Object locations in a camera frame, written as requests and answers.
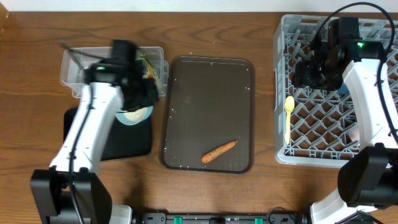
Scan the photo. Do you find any light blue bowl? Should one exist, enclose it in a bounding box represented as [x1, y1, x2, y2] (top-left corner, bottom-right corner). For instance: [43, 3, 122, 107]
[115, 106, 154, 126]

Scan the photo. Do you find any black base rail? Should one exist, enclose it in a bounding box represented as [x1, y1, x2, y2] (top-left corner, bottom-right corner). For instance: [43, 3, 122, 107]
[134, 211, 311, 224]

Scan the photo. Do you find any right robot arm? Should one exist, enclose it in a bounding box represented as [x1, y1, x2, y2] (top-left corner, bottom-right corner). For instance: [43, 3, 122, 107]
[292, 17, 397, 223]

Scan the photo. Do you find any clear plastic bin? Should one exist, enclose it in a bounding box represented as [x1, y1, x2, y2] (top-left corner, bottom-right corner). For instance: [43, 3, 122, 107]
[60, 47, 169, 98]

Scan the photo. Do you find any pale yellow spoon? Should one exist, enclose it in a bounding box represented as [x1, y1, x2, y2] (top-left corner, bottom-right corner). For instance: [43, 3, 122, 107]
[284, 96, 295, 145]

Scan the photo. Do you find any dark brown serving tray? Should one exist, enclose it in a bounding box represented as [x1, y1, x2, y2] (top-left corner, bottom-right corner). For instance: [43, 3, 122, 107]
[159, 55, 255, 174]

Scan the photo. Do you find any dark blue plate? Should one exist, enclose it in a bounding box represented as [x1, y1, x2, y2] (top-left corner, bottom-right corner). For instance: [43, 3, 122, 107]
[337, 83, 349, 95]

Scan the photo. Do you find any green orange snack wrapper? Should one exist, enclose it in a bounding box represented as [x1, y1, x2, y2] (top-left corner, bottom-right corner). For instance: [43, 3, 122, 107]
[137, 54, 162, 91]

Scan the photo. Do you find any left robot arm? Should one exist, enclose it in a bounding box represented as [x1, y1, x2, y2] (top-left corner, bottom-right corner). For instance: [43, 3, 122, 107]
[30, 40, 159, 224]

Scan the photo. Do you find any pink white cup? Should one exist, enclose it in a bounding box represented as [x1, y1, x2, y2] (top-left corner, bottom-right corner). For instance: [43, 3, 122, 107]
[348, 126, 360, 142]

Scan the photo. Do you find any black plastic bin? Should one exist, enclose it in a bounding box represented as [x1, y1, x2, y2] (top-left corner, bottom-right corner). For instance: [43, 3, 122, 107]
[62, 105, 153, 161]

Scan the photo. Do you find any orange carrot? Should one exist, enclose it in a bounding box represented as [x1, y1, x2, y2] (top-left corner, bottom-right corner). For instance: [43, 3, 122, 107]
[201, 140, 238, 164]

